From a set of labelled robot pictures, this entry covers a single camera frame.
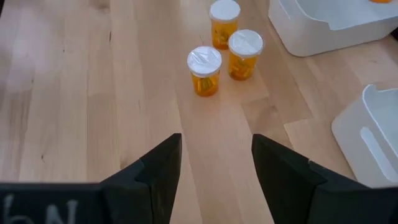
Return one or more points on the white plastic bin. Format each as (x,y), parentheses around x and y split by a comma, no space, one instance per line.
(311,37)
(351,140)

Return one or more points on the orange pill bottle white cap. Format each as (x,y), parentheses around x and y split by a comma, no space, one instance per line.
(381,1)
(205,84)
(242,67)
(222,34)

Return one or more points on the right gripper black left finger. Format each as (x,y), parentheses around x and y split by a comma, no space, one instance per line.
(149,186)

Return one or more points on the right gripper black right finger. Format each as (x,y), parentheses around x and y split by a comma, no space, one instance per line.
(295,193)

